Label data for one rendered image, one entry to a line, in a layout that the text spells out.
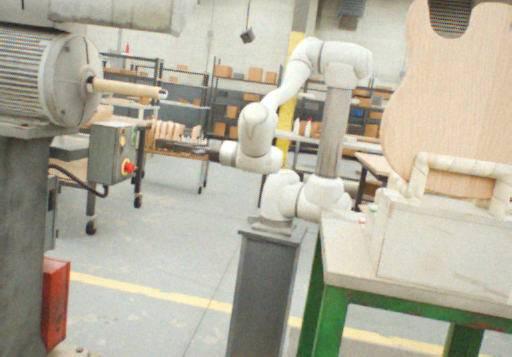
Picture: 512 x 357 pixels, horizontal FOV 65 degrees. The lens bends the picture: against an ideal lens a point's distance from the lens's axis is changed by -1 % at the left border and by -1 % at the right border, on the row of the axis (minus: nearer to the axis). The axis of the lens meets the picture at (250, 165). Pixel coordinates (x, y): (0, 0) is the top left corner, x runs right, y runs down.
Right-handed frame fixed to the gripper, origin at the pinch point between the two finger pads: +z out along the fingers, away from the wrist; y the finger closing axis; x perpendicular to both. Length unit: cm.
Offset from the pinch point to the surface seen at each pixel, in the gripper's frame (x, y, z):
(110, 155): -4.8, -12.8, 14.1
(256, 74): 81, 939, 99
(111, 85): 18.2, -33.4, 5.3
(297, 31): 153, 653, -6
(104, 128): 3.7, -12.9, 16.9
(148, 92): 17.8, -33.5, -5.2
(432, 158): 13, -50, -74
